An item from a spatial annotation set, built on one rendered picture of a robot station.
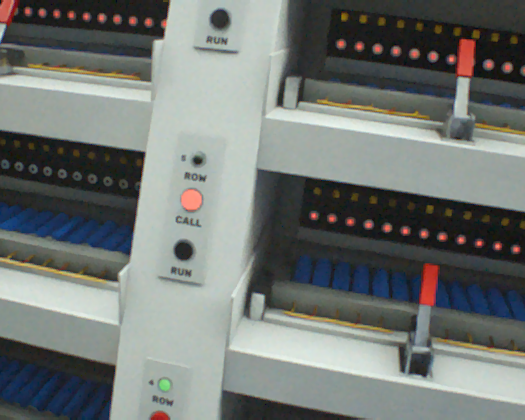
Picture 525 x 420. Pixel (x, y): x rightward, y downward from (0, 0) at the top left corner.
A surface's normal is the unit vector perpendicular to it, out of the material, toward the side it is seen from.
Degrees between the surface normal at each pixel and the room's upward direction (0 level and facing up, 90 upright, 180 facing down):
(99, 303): 18
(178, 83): 90
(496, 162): 108
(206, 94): 90
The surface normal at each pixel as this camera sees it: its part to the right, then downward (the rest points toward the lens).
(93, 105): -0.19, 0.32
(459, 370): 0.11, -0.93
